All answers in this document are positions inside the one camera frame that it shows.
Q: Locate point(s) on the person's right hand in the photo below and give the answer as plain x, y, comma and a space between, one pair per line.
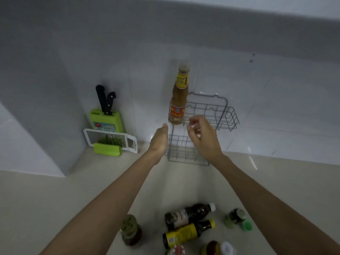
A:
206, 142

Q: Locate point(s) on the person's left hand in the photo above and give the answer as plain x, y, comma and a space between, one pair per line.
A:
158, 142

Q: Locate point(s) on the person's left fingers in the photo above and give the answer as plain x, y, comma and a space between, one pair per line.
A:
163, 130

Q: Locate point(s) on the person's right thumb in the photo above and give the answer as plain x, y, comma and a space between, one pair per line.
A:
191, 135

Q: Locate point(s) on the person's left forearm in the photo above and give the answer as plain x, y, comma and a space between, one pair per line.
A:
111, 207

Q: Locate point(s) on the person's right forearm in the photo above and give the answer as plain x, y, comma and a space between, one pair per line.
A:
268, 207

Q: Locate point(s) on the orange sauce bottle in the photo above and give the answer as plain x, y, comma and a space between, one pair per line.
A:
178, 103

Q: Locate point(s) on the white slicer grater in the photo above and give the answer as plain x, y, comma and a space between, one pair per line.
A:
130, 142

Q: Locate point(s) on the green knife block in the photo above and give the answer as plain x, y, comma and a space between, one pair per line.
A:
109, 122

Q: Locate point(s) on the green slicer hand guard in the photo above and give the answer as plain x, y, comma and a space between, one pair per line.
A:
107, 150

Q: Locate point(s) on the dark sauce bottle white cap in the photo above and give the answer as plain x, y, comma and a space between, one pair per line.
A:
188, 215

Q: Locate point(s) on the small dark bottle green cap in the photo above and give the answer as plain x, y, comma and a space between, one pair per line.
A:
236, 217

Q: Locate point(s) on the yellow-label bottle yellow cap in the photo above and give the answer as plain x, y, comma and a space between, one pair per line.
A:
183, 233

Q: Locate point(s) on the glass jar green lid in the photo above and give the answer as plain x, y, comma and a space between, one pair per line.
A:
130, 231

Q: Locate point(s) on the jar with red lid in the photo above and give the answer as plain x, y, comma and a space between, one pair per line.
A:
178, 250

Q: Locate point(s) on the brown bottle white cap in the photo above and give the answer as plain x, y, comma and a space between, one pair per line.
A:
216, 248

